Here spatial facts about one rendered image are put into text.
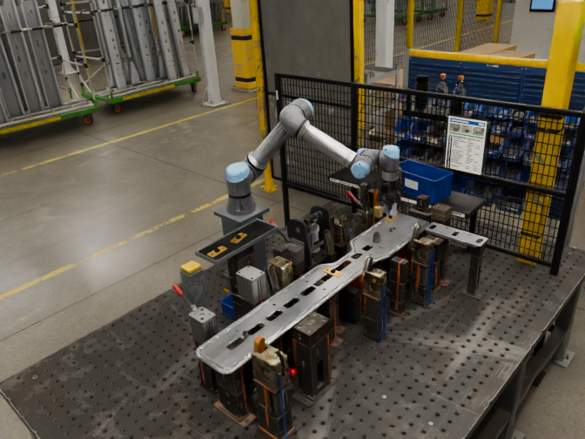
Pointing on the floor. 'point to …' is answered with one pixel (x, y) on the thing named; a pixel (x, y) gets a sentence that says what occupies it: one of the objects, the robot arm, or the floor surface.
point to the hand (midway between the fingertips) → (391, 214)
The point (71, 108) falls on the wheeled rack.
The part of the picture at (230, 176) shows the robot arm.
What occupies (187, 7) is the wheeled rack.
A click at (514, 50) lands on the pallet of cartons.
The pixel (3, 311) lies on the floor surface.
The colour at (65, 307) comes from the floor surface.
